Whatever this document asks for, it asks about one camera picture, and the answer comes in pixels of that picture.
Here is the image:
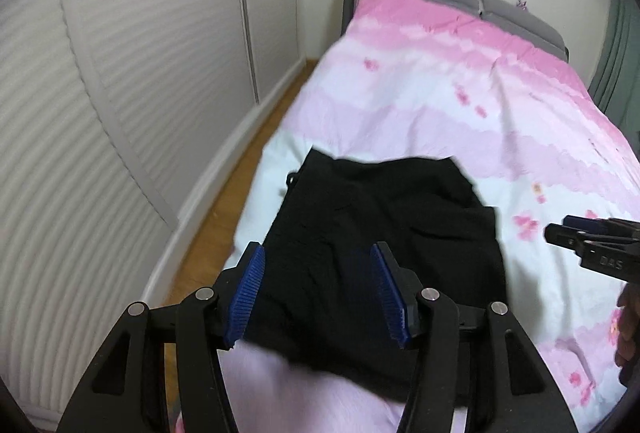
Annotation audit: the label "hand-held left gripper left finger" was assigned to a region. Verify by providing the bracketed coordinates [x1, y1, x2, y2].
[59, 241, 266, 433]

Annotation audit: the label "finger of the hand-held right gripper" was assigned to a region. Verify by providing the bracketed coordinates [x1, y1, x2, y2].
[564, 214, 640, 241]
[545, 223, 598, 260]

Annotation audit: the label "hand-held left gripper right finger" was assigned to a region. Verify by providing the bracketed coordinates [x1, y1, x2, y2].
[370, 241, 573, 433]

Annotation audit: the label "black pants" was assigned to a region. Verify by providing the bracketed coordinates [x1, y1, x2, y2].
[240, 148, 508, 401]

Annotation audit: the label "person's right hand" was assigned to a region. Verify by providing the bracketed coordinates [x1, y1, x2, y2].
[616, 287, 640, 386]

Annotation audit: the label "green curtain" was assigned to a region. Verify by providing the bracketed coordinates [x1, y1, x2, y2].
[587, 0, 640, 129]

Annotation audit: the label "bed with pink floral duvet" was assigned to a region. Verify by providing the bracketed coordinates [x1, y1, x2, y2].
[175, 0, 640, 433]

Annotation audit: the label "white slatted wardrobe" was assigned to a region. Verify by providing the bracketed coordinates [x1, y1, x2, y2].
[0, 0, 307, 429]

